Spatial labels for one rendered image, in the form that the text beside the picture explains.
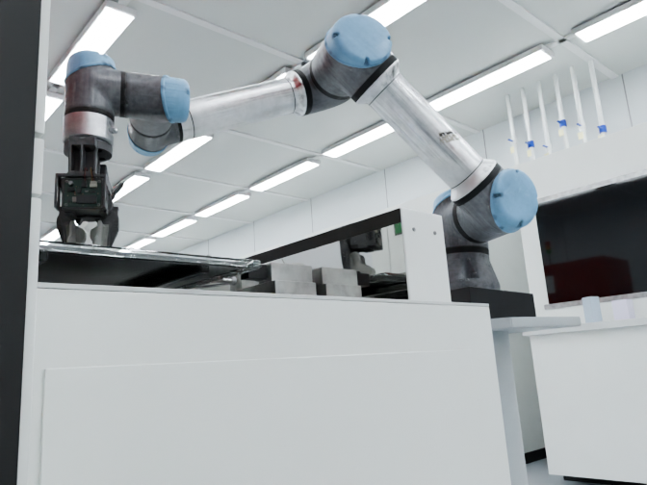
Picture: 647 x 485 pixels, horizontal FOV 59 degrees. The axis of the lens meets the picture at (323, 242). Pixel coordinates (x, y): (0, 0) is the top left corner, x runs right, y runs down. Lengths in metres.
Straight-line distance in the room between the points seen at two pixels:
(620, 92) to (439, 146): 3.83
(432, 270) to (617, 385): 2.70
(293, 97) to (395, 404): 0.74
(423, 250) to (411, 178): 4.97
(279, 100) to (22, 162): 0.96
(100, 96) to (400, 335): 0.60
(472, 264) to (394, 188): 4.71
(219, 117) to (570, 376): 2.81
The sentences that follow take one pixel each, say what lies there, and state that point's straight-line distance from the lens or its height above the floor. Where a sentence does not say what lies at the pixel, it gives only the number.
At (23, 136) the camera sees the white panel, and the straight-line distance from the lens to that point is 0.25.
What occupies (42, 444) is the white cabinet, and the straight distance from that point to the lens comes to 0.44.
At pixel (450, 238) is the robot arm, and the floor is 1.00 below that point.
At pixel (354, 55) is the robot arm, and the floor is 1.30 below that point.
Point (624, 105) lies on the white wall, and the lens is 4.86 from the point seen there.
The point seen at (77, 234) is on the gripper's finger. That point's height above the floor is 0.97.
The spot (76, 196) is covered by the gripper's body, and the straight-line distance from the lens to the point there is 0.90.
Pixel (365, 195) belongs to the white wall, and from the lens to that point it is 6.18.
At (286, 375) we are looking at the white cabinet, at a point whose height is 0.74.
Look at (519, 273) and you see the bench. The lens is 4.68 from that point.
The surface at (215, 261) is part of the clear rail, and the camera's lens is 0.76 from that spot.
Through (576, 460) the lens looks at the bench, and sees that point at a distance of 3.62.
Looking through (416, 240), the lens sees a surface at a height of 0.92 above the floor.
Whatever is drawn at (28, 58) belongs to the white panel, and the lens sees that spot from 0.27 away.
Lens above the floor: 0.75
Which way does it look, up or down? 12 degrees up
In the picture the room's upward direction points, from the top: 4 degrees counter-clockwise
